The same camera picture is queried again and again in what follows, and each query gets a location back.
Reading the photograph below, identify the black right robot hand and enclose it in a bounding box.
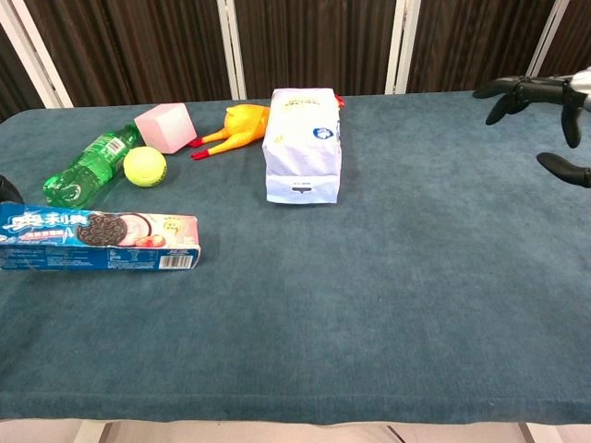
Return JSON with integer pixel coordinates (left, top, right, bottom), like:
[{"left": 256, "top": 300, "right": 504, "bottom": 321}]
[{"left": 472, "top": 66, "right": 591, "bottom": 189}]

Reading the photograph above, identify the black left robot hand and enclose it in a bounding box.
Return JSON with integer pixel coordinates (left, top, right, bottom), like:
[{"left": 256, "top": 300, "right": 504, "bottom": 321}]
[{"left": 0, "top": 174, "right": 25, "bottom": 206}]

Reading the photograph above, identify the blue Oreo cookie box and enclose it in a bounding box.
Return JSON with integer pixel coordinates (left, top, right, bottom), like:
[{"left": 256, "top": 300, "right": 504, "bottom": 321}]
[{"left": 0, "top": 202, "right": 202, "bottom": 272}]

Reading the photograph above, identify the green plastic soda bottle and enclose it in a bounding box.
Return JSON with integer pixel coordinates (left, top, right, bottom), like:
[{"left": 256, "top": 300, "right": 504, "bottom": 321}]
[{"left": 42, "top": 123, "right": 142, "bottom": 210}]

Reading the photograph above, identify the yellow tennis ball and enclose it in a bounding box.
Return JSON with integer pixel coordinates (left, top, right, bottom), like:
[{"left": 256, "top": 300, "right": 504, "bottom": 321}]
[{"left": 123, "top": 146, "right": 168, "bottom": 188}]

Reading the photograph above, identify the pink cube block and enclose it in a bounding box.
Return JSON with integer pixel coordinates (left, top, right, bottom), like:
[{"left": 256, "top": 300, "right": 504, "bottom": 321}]
[{"left": 133, "top": 102, "right": 198, "bottom": 155}]

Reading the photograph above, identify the dark slatted folding screen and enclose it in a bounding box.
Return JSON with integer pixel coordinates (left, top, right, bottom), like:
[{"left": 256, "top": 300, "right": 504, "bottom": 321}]
[{"left": 0, "top": 0, "right": 591, "bottom": 124}]

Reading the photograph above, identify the yellow rubber chicken toy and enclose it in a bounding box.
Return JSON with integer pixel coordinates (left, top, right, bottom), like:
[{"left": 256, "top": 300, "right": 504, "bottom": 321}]
[{"left": 187, "top": 94, "right": 346, "bottom": 161}]

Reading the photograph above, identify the white paper bag package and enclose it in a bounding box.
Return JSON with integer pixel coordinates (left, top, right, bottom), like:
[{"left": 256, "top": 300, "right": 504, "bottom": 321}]
[{"left": 261, "top": 88, "right": 344, "bottom": 205}]

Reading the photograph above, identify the teal table cloth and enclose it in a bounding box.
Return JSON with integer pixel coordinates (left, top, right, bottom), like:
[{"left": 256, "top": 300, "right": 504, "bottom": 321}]
[{"left": 0, "top": 85, "right": 591, "bottom": 425}]

